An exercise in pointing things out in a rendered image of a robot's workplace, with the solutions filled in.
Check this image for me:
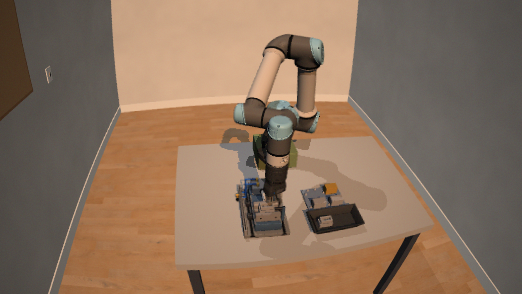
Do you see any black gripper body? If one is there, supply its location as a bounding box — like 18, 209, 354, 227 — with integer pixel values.
257, 141, 290, 197

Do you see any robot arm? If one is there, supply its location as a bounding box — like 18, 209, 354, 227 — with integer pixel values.
234, 34, 324, 157

